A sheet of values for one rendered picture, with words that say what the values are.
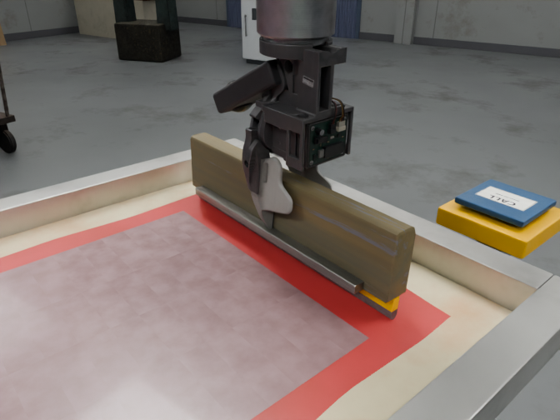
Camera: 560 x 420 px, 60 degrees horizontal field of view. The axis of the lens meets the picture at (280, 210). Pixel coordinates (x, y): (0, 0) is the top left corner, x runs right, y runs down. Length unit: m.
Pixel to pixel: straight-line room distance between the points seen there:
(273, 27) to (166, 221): 0.32
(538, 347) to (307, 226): 0.24
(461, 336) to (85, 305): 0.37
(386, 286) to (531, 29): 8.06
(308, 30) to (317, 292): 0.26
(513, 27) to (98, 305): 8.20
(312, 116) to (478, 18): 8.17
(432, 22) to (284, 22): 8.39
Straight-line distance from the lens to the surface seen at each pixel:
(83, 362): 0.48
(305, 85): 0.47
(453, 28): 8.73
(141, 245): 0.63
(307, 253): 0.52
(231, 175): 0.62
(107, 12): 9.81
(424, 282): 0.56
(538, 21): 8.43
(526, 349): 0.45
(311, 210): 0.51
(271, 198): 0.53
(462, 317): 0.52
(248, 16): 6.82
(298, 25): 0.46
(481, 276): 0.55
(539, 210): 0.74
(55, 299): 0.56
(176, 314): 0.51
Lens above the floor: 1.27
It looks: 27 degrees down
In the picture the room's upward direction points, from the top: straight up
